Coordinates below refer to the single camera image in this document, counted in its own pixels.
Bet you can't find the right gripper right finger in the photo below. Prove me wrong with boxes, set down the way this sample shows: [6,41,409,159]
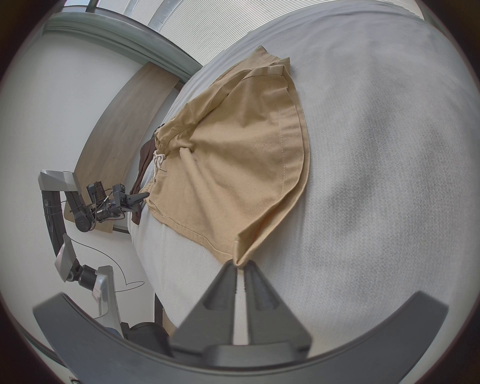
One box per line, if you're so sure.
[243,260,313,352]

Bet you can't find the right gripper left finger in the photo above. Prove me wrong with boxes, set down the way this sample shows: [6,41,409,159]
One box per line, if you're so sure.
[170,262,238,356]

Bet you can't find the yellow shorts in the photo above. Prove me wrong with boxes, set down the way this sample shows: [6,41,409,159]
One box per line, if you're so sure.
[144,45,311,268]

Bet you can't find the brown garment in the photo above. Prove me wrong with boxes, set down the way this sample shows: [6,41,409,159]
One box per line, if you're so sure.
[130,129,162,226]

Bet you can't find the grey-green curtain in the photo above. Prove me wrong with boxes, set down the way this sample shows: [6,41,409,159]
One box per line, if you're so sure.
[45,9,203,83]

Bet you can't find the window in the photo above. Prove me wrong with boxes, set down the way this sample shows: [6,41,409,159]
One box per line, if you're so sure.
[65,0,413,66]

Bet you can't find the black cable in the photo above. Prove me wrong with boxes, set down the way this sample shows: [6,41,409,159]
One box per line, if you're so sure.
[73,240,145,292]

